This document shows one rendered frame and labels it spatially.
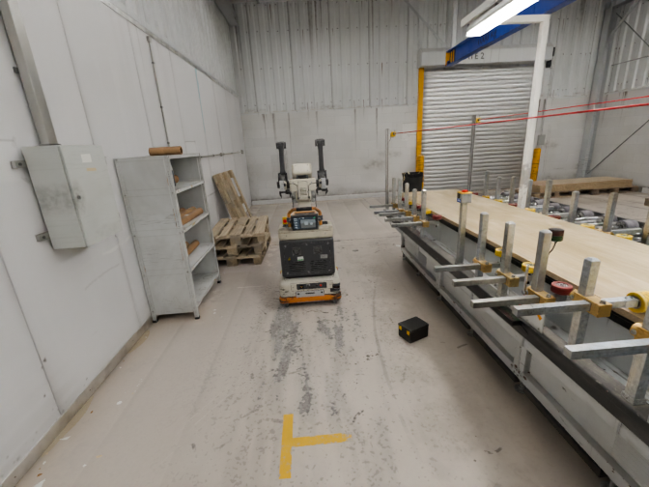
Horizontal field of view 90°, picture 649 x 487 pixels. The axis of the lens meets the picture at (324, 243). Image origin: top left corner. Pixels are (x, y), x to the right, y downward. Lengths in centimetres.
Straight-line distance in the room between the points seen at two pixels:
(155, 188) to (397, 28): 805
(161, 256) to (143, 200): 52
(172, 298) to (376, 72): 784
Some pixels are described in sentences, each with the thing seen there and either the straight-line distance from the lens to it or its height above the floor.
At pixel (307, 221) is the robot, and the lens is 306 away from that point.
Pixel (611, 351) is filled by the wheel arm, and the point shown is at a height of 95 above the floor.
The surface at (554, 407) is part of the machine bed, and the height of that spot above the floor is 16.
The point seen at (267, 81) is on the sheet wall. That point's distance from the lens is 942.
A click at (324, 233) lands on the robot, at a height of 74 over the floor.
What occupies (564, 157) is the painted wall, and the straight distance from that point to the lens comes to 1196.
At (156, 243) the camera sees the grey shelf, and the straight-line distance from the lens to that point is 329.
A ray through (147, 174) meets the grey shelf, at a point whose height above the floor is 141.
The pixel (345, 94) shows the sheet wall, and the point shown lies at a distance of 940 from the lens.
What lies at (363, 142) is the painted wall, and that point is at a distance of 939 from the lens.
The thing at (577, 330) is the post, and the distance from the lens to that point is 165.
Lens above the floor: 158
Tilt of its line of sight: 17 degrees down
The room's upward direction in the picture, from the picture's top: 3 degrees counter-clockwise
